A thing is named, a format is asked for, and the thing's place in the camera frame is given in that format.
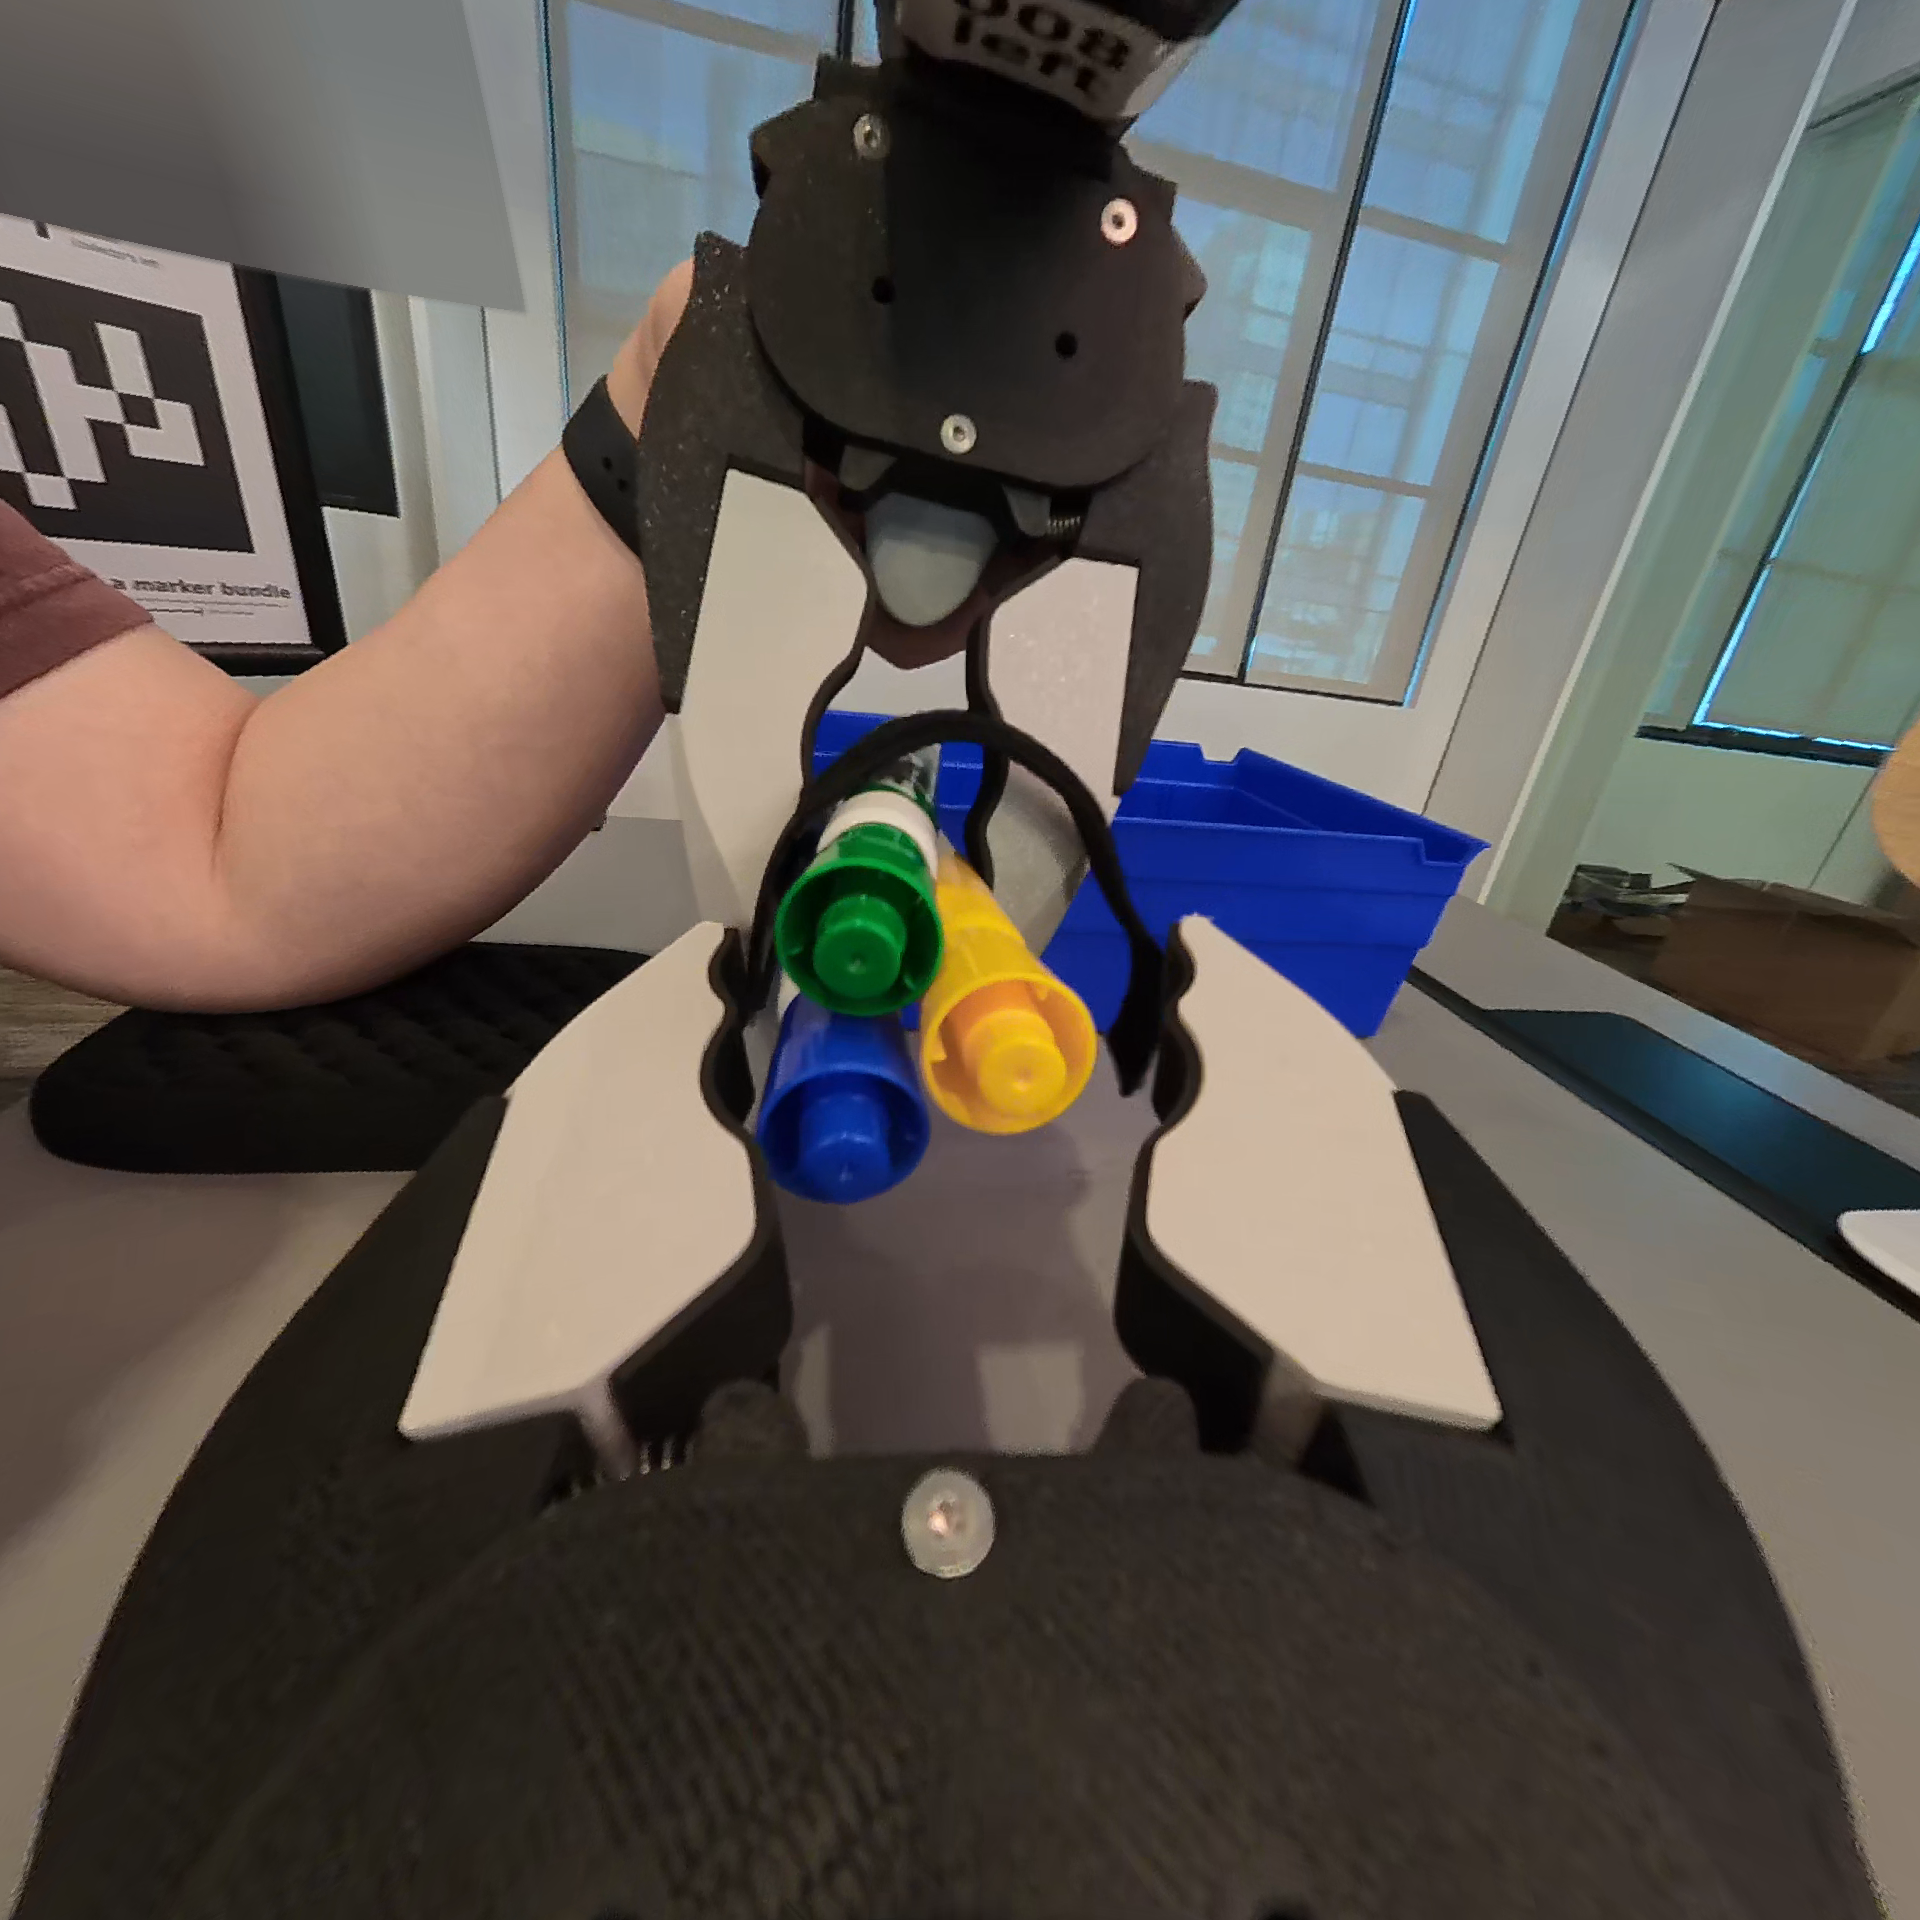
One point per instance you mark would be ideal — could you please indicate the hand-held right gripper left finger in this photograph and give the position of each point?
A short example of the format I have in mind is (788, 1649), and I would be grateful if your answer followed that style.
(601, 1200)

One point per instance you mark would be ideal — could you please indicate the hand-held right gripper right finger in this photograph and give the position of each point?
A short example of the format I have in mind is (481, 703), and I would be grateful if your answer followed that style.
(1305, 1200)

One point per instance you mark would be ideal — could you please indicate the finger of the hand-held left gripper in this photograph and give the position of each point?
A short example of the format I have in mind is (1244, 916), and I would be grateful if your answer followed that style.
(1064, 675)
(765, 633)

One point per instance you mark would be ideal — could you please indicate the blue dry erase marker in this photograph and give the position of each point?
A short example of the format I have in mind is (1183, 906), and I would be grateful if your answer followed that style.
(840, 1119)

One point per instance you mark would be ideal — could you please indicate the green dry erase marker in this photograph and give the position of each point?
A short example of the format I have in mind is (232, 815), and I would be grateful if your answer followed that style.
(853, 937)

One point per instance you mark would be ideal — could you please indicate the yellow marker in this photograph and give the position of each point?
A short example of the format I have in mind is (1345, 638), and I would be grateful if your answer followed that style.
(1004, 1049)

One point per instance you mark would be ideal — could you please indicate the person's left forearm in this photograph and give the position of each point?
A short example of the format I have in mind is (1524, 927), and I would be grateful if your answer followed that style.
(373, 749)

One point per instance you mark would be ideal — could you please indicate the black wrist band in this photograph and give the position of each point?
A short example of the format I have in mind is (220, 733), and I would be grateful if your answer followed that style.
(601, 448)

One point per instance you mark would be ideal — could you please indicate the blue plastic bin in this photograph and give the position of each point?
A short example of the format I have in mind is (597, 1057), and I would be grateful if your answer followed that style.
(1292, 886)

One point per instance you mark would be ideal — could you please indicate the black padded wrist rest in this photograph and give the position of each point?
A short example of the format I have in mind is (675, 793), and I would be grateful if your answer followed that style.
(299, 1064)

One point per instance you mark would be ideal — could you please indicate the large grid window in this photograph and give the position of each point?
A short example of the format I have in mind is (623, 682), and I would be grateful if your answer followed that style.
(1352, 298)

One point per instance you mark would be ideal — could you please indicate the brown cardboard box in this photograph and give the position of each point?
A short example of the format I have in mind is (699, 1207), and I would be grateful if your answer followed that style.
(1770, 962)

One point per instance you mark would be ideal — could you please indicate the framed black white tag poster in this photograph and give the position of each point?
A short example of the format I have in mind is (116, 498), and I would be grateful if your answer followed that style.
(134, 419)

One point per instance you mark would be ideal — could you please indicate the maroon shirt sleeve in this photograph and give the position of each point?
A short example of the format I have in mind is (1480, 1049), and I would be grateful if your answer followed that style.
(51, 601)

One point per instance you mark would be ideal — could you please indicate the narrow side window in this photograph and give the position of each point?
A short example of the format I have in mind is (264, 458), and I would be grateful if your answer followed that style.
(1813, 524)

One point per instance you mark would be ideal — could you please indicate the black wall panel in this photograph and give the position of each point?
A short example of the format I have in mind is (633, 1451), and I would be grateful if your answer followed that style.
(346, 393)

